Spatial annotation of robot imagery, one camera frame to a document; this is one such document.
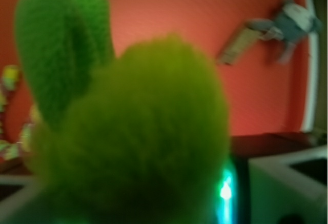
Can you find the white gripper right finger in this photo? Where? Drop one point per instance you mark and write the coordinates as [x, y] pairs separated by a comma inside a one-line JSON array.
[[280, 193]]

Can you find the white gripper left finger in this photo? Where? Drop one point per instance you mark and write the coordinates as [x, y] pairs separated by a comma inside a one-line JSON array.
[[20, 200]]

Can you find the green plush turtle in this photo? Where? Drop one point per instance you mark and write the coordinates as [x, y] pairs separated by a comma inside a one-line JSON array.
[[167, 186]]

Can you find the red plastic tray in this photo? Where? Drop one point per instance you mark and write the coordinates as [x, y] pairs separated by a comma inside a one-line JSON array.
[[230, 85]]

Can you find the grey plush mouse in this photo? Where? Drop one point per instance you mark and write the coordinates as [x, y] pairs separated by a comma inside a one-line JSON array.
[[290, 25]]

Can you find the multicolour rope toy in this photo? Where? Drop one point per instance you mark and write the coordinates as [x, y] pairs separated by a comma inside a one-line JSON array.
[[16, 127]]

